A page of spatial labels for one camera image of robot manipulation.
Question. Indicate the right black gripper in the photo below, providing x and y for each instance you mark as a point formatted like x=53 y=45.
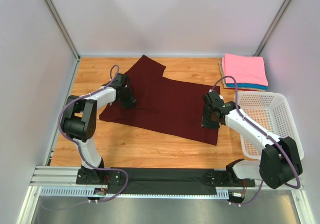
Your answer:
x=208 y=120

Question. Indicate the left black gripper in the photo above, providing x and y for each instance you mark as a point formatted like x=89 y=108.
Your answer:
x=130 y=100

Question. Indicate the maroon t-shirt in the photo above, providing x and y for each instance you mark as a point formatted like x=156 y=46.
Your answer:
x=163 y=105

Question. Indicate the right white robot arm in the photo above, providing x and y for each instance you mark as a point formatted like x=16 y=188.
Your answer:
x=268 y=134

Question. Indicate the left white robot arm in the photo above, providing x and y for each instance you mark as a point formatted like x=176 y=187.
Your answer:
x=78 y=124

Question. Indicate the blue folded t-shirt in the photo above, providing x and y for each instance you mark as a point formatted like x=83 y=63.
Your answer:
x=247 y=86

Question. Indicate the pink folded t-shirt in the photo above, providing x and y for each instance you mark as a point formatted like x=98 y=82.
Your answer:
x=245 y=69

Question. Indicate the white plastic basket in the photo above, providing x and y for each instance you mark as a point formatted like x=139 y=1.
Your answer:
x=271 y=110

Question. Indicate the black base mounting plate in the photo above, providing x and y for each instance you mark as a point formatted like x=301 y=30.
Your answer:
x=170 y=181

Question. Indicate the right aluminium frame post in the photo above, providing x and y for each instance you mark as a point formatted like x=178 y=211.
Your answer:
x=273 y=26

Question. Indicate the aluminium frame post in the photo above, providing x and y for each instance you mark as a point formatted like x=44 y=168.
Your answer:
x=58 y=21
x=273 y=26

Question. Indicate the aluminium slotted cable rail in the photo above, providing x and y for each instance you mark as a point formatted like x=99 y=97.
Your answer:
x=56 y=180

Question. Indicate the left aluminium frame post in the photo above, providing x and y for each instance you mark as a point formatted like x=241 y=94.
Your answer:
x=58 y=21

